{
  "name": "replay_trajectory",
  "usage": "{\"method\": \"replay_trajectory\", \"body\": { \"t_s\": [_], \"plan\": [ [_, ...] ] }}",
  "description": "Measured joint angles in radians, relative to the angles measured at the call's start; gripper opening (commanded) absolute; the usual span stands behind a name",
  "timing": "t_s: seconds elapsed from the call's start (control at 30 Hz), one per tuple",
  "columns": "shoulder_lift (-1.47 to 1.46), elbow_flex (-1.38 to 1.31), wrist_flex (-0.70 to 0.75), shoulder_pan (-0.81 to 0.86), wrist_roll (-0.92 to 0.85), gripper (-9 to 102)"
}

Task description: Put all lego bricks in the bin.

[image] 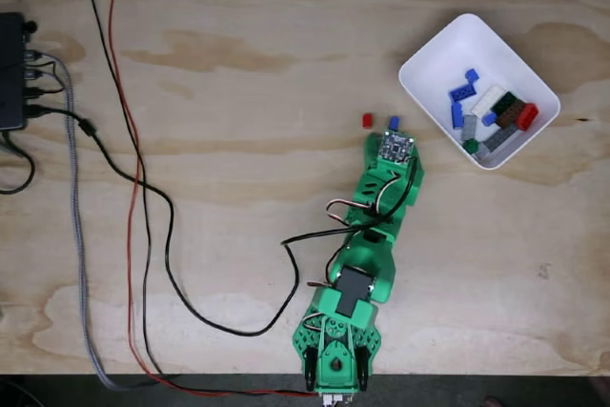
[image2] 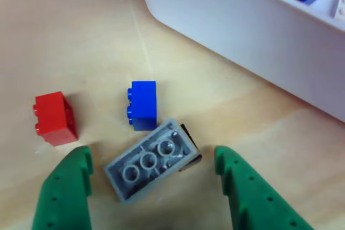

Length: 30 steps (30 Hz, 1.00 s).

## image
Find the white plastic bin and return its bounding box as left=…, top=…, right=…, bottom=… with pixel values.
left=397, top=13, right=561, bottom=171

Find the white long lego plate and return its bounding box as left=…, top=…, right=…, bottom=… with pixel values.
left=471, top=85, right=506, bottom=117

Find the dark grey long lego plate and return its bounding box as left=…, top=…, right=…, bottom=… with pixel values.
left=481, top=128, right=519, bottom=151

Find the dark green lego brick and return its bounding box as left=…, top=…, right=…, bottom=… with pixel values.
left=491, top=92, right=518, bottom=117

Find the red upturned lego brick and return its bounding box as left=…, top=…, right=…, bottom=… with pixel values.
left=515, top=102, right=539, bottom=132

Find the black usb hub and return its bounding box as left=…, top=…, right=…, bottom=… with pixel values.
left=0, top=11, right=29, bottom=132

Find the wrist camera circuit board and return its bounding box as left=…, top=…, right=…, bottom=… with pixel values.
left=378, top=129, right=416, bottom=164

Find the white red black servo cable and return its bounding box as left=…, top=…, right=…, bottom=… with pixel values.
left=325, top=172, right=404, bottom=228

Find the thick black camera cable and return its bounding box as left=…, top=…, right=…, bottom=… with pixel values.
left=26, top=104, right=420, bottom=337

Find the grey braided cable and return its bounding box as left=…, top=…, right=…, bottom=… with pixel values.
left=24, top=50, right=161, bottom=392

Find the black looped cable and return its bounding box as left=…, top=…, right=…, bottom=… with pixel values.
left=0, top=130, right=37, bottom=196

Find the thin black usb cable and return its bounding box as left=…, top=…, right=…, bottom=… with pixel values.
left=26, top=61, right=66, bottom=98

